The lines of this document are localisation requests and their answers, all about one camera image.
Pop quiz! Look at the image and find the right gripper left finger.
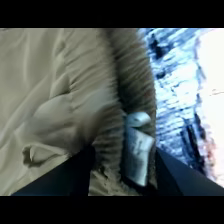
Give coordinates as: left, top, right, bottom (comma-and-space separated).
11, 144, 97, 197

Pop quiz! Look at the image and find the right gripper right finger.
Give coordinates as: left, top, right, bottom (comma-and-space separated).
153, 147, 224, 197

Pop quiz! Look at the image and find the beige garment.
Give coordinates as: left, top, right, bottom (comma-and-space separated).
0, 27, 159, 197

